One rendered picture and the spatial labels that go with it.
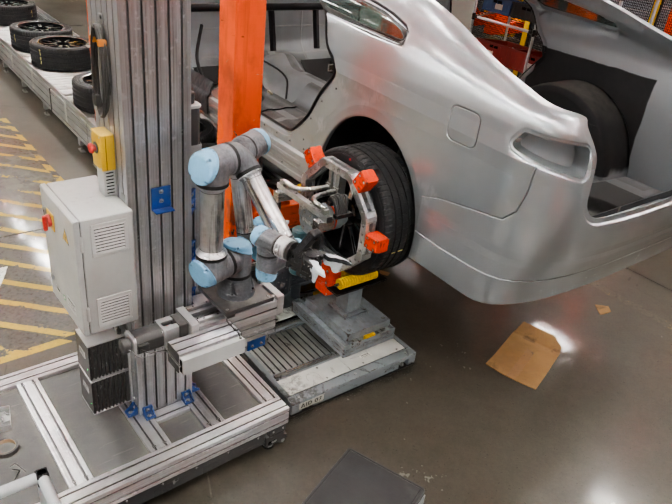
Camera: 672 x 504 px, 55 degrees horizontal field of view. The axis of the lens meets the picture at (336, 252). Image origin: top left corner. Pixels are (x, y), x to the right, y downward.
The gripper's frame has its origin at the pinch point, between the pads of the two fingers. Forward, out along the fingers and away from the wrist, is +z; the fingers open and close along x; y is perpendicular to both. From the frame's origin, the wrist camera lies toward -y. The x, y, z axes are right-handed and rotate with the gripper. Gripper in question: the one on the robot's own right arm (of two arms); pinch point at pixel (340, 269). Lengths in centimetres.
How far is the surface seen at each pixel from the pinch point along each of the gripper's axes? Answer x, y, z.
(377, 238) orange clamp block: -88, 24, -34
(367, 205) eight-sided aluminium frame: -92, 12, -45
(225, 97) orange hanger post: -76, -17, -128
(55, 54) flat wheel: -247, 55, -524
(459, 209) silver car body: -95, -1, -3
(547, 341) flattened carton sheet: -210, 94, 33
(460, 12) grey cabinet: -560, -64, -240
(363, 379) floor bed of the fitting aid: -101, 107, -29
